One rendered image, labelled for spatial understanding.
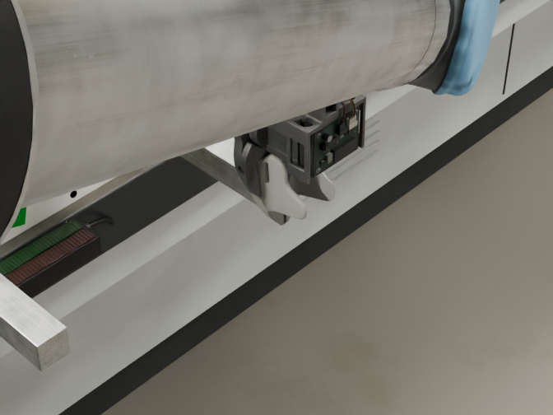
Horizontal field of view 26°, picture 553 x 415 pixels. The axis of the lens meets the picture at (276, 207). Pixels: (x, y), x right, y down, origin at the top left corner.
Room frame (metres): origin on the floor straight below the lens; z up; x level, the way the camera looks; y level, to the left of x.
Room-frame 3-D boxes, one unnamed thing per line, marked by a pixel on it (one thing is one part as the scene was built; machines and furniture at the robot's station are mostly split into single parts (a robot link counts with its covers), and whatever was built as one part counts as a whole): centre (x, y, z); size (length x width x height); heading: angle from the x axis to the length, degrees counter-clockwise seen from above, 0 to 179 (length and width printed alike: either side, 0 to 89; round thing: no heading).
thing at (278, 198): (0.80, -0.01, 0.86); 0.06 x 0.03 x 0.09; 46
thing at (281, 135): (0.81, -0.02, 0.96); 0.09 x 0.08 x 0.12; 46
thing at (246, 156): (0.81, 0.01, 0.90); 0.05 x 0.02 x 0.09; 136
